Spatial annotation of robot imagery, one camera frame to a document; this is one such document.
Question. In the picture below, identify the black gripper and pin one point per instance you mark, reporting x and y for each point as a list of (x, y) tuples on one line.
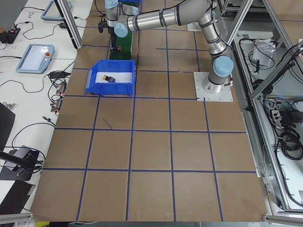
[(113, 39)]

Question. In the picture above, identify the yellow push button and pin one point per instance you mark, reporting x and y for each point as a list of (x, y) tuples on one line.
[(109, 79)]

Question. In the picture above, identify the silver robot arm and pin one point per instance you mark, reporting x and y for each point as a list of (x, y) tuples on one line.
[(125, 19), (114, 9)]

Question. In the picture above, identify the green conveyor belt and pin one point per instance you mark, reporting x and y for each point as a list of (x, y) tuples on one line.
[(126, 48)]

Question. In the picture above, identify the left blue plastic bin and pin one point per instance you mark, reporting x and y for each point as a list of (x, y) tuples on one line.
[(110, 88)]

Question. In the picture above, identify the white foam pad left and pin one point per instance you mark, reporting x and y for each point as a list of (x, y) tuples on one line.
[(121, 77)]

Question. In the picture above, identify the teach pendant far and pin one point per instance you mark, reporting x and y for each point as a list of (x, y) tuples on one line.
[(51, 13)]

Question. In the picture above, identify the teach pendant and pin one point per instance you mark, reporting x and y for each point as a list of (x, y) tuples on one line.
[(36, 59), (51, 13)]

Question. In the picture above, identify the teach pendant near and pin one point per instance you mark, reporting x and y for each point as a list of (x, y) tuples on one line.
[(36, 59)]

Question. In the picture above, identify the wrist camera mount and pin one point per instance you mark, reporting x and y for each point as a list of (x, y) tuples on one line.
[(102, 24)]

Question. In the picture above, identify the aluminium frame post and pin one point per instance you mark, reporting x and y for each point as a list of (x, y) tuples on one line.
[(65, 13)]

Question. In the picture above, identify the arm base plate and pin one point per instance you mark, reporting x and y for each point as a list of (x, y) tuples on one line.
[(208, 92)]

